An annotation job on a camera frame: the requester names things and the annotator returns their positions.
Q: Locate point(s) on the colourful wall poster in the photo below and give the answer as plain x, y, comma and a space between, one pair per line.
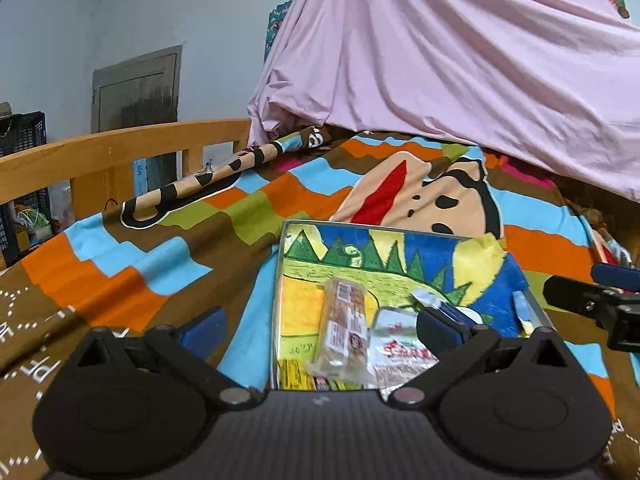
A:
275, 20

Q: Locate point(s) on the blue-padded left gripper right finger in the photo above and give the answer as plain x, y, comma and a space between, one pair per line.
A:
444, 329

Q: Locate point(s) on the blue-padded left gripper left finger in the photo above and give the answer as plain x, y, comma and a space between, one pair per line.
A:
204, 334

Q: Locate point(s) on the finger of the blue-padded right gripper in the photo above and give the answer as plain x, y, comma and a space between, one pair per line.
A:
616, 276
581, 298

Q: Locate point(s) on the colourful cartoon blanket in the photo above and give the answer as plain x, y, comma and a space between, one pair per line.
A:
168, 257

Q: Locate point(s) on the white red snack packet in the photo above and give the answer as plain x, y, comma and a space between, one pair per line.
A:
395, 353

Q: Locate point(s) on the black plastic crate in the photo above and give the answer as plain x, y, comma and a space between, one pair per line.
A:
23, 137

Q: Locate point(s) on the grey wooden door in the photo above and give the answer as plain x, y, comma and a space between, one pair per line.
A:
139, 92

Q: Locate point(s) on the wooden bed rail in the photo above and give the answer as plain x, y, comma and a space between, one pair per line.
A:
89, 162

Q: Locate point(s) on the brown biscuit packet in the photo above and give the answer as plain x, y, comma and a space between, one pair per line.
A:
342, 346

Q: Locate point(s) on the pink draped bed sheet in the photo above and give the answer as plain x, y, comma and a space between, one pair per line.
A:
551, 82

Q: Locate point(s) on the colourful painted tray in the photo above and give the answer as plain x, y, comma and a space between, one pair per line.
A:
476, 275

